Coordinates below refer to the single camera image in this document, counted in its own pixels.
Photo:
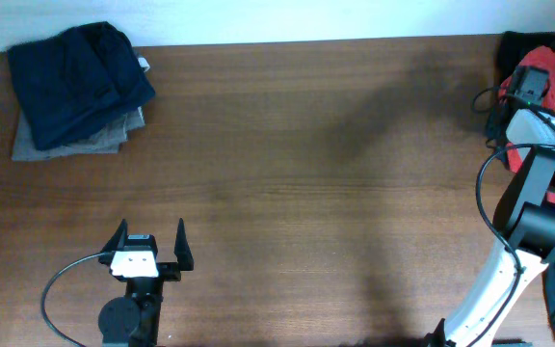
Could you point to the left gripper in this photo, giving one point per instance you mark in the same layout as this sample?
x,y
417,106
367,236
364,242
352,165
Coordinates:
x,y
183,256

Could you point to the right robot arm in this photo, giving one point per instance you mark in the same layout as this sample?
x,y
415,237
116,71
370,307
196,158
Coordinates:
x,y
523,224

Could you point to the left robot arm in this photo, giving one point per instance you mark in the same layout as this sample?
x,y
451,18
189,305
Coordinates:
x,y
133,319

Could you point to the black garment pile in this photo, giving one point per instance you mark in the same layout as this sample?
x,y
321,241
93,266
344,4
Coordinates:
x,y
512,49

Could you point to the folded grey garment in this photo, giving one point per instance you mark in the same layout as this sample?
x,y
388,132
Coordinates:
x,y
106,141

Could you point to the folded navy garment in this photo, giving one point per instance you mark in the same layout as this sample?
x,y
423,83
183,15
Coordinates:
x,y
72,85

